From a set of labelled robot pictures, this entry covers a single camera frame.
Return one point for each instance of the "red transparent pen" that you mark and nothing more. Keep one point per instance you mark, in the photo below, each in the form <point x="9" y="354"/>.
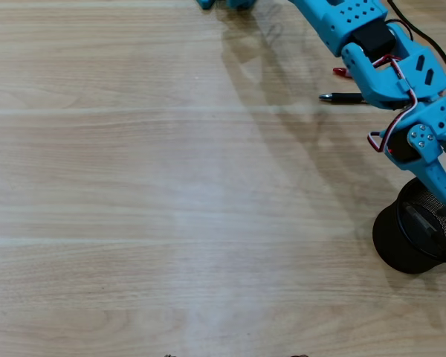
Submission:
<point x="340" y="71"/>

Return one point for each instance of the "transparent pen with black grip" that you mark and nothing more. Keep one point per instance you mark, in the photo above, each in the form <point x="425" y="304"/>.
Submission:
<point x="420" y="219"/>

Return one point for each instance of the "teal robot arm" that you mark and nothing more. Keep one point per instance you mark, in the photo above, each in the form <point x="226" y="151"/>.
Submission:
<point x="342" y="18"/>

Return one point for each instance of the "black pen with silver tip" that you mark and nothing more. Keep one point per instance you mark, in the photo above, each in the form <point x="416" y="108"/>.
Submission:
<point x="342" y="97"/>

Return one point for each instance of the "black mesh pen holder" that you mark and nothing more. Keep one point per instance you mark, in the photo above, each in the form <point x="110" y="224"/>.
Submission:
<point x="394" y="245"/>

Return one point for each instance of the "teal robot base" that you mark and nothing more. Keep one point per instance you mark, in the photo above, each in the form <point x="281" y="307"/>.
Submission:
<point x="241" y="3"/>

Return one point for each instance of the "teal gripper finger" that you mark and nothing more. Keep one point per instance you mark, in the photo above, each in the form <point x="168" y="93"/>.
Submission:
<point x="435" y="175"/>

